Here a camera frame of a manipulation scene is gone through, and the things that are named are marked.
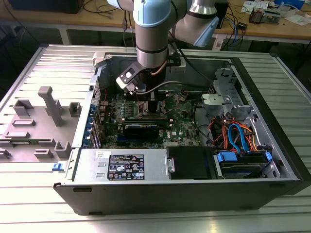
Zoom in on green RAM stick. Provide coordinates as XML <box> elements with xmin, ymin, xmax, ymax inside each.
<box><xmin>123</xmin><ymin>120</ymin><xmax>175</xmax><ymax>129</ymax></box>

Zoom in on silver power supply unit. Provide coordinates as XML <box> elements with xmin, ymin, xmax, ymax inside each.
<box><xmin>72</xmin><ymin>148</ymin><xmax>171</xmax><ymax>182</ymax></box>

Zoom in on blue wire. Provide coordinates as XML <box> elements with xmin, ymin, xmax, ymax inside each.
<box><xmin>227</xmin><ymin>123</ymin><xmax>251</xmax><ymax>153</ymax></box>

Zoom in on black box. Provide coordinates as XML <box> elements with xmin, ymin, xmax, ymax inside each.
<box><xmin>9</xmin><ymin>0</ymin><xmax>85</xmax><ymax>15</ymax></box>

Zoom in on orange wire bundle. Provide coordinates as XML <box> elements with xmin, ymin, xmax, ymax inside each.
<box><xmin>210</xmin><ymin>116</ymin><xmax>260</xmax><ymax>152</ymax></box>

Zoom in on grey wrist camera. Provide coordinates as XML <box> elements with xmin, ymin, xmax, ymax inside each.
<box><xmin>169</xmin><ymin>48</ymin><xmax>187</xmax><ymax>74</ymax></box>

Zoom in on black upright device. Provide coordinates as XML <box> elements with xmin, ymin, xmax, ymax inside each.
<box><xmin>215</xmin><ymin>0</ymin><xmax>229</xmax><ymax>30</ymax></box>

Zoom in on grey parts rack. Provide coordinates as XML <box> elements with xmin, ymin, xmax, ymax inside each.
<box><xmin>0</xmin><ymin>86</ymin><xmax>82</xmax><ymax>163</ymax></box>

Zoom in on blue plastic box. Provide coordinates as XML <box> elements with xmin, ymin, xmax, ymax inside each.
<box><xmin>274</xmin><ymin>0</ymin><xmax>306</xmax><ymax>8</ymax></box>

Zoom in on black graphics card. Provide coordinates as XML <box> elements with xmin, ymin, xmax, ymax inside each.
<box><xmin>123</xmin><ymin>123</ymin><xmax>161</xmax><ymax>140</ymax></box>

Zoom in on brown curved cable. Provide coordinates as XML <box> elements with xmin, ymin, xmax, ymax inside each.
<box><xmin>150</xmin><ymin>60</ymin><xmax>168</xmax><ymax>76</ymax></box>

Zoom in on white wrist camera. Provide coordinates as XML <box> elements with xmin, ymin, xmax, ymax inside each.
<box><xmin>116</xmin><ymin>61</ymin><xmax>141</xmax><ymax>96</ymax></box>

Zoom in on white printed card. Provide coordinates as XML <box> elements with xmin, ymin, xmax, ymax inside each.
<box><xmin>242</xmin><ymin>0</ymin><xmax>269</xmax><ymax>13</ymax></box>

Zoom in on CPU socket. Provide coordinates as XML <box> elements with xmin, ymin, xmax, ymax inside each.
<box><xmin>137</xmin><ymin>100</ymin><xmax>168</xmax><ymax>119</ymax></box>

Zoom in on thin red wire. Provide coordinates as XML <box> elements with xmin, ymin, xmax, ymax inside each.
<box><xmin>94</xmin><ymin>87</ymin><xmax>108</xmax><ymax>104</ymax></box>

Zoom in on green circuit device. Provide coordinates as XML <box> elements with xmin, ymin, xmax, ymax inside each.
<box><xmin>263</xmin><ymin>9</ymin><xmax>283</xmax><ymax>25</ymax></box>

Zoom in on hard disk in blue carrier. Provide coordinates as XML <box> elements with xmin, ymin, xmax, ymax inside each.
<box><xmin>213</xmin><ymin>150</ymin><xmax>273</xmax><ymax>179</ymax></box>

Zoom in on black open PC case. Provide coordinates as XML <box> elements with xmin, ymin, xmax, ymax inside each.
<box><xmin>52</xmin><ymin>50</ymin><xmax>311</xmax><ymax>216</ymax></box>

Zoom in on copper coil component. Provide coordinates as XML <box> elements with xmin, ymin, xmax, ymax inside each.
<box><xmin>249</xmin><ymin>6</ymin><xmax>265</xmax><ymax>24</ymax></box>

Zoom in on white paper sheets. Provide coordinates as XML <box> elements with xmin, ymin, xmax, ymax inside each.
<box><xmin>284</xmin><ymin>14</ymin><xmax>311</xmax><ymax>26</ymax></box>

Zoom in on blue desk cable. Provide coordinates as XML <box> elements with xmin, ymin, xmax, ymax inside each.
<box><xmin>229</xmin><ymin>18</ymin><xmax>240</xmax><ymax>48</ymax></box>

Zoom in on black camera cable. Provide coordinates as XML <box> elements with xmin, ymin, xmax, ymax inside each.
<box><xmin>135</xmin><ymin>47</ymin><xmax>216</xmax><ymax>95</ymax></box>

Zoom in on silver metal disk bay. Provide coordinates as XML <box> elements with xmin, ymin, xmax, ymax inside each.
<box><xmin>200</xmin><ymin>67</ymin><xmax>256</xmax><ymax>122</ymax></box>

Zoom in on black plastic disk bay cover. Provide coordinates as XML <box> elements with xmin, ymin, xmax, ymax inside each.
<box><xmin>166</xmin><ymin>147</ymin><xmax>216</xmax><ymax>180</ymax></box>

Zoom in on wooden desk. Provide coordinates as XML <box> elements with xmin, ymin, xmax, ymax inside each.
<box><xmin>0</xmin><ymin>0</ymin><xmax>311</xmax><ymax>46</ymax></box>

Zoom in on green motherboard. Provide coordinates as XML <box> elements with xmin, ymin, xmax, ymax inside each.
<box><xmin>98</xmin><ymin>93</ymin><xmax>202</xmax><ymax>150</ymax></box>

